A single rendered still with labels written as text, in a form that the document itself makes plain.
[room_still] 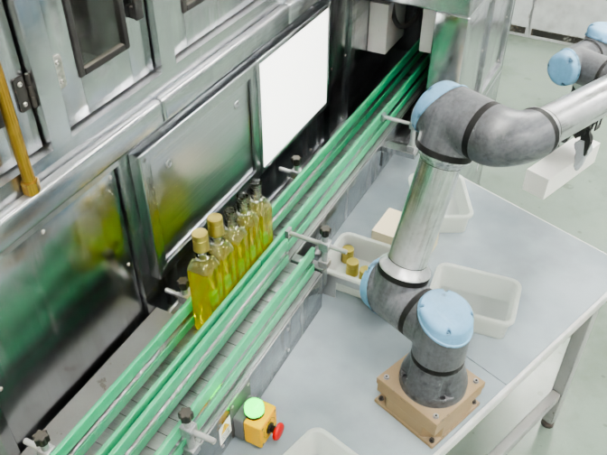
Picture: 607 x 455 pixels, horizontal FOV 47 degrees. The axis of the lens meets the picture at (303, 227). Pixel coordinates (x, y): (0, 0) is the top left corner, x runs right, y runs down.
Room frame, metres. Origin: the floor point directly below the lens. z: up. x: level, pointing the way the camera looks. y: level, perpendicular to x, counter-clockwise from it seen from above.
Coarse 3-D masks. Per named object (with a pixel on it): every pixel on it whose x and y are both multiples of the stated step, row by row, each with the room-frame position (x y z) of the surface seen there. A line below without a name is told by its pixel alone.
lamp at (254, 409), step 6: (246, 402) 0.93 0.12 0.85; (252, 402) 0.92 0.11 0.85; (258, 402) 0.92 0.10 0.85; (246, 408) 0.91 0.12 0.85; (252, 408) 0.91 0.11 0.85; (258, 408) 0.91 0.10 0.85; (264, 408) 0.92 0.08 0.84; (246, 414) 0.90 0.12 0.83; (252, 414) 0.90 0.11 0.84; (258, 414) 0.90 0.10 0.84; (252, 420) 0.90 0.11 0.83
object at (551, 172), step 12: (564, 144) 1.52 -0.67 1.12; (552, 156) 1.47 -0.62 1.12; (564, 156) 1.47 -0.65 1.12; (588, 156) 1.50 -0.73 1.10; (528, 168) 1.42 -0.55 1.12; (540, 168) 1.42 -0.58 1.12; (552, 168) 1.42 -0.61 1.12; (564, 168) 1.42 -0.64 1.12; (528, 180) 1.41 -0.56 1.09; (540, 180) 1.39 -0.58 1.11; (552, 180) 1.38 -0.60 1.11; (564, 180) 1.43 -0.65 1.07; (540, 192) 1.38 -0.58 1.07; (552, 192) 1.40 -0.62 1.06
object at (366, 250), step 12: (336, 240) 1.47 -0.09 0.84; (348, 240) 1.49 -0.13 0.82; (360, 240) 1.48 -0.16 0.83; (372, 240) 1.47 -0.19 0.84; (336, 252) 1.44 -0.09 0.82; (360, 252) 1.47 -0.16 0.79; (372, 252) 1.46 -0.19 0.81; (384, 252) 1.44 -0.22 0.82; (336, 264) 1.44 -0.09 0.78; (360, 264) 1.45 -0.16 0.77; (348, 276) 1.32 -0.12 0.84
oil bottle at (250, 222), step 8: (240, 216) 1.26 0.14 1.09; (248, 216) 1.26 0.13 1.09; (256, 216) 1.28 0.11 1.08; (240, 224) 1.25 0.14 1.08; (248, 224) 1.25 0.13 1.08; (256, 224) 1.27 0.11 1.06; (248, 232) 1.24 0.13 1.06; (256, 232) 1.27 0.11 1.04; (248, 240) 1.24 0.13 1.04; (256, 240) 1.27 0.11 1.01; (256, 248) 1.26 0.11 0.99; (256, 256) 1.26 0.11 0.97
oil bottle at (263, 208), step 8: (264, 200) 1.32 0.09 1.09; (256, 208) 1.30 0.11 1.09; (264, 208) 1.31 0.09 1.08; (264, 216) 1.30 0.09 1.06; (264, 224) 1.30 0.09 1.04; (272, 224) 1.33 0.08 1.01; (264, 232) 1.30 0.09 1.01; (272, 232) 1.33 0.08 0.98; (264, 240) 1.30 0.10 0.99; (272, 240) 1.33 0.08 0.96; (264, 248) 1.30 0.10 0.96
